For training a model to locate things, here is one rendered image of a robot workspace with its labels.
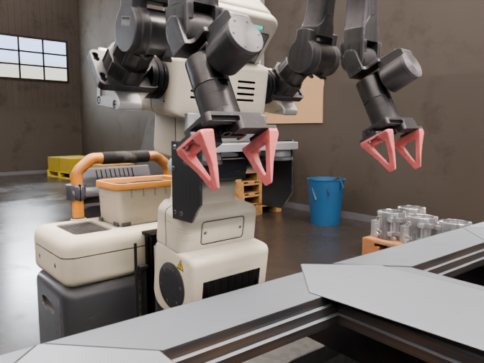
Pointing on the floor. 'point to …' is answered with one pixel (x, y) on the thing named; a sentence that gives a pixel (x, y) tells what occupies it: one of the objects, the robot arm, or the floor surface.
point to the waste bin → (325, 199)
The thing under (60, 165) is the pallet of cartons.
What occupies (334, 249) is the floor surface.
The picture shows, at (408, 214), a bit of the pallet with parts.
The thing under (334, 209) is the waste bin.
